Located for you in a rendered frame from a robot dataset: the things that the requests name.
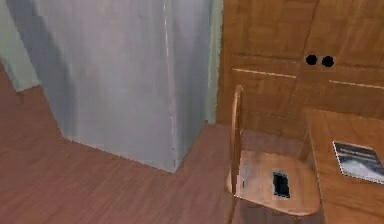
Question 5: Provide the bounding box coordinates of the grey refrigerator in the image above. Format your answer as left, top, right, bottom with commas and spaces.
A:
5, 0, 215, 174

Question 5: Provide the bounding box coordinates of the black radiophone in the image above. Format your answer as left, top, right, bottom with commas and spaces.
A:
272, 171, 291, 199

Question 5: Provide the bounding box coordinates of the brown wooden cupboard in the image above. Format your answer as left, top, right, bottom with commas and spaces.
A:
215, 0, 384, 142

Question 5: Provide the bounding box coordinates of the brown wooden chair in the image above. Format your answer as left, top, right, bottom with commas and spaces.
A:
225, 84, 322, 224

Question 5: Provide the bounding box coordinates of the brown wooden table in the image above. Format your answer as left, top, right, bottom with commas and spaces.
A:
299, 107, 384, 224

